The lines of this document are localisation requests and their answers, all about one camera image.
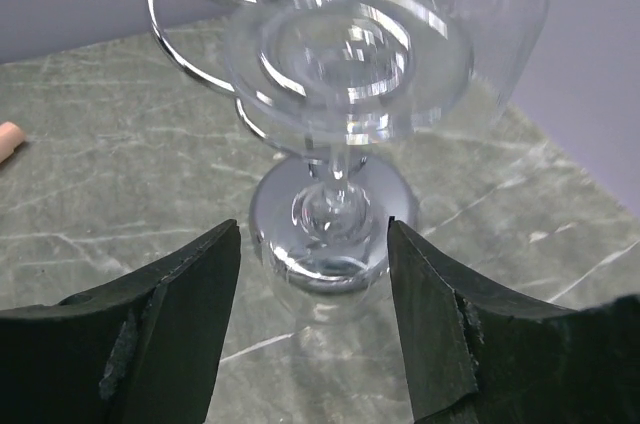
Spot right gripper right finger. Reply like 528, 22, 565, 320
387, 219, 639, 423

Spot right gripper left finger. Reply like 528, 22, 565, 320
1, 219, 241, 423

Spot clear wine glass back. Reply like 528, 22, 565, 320
434, 0, 549, 131

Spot beige pink microphone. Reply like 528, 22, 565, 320
0, 122, 26, 163

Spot clear wine glass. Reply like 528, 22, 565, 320
434, 0, 549, 131
224, 0, 474, 324

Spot chrome wine glass rack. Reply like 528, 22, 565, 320
119, 0, 461, 295

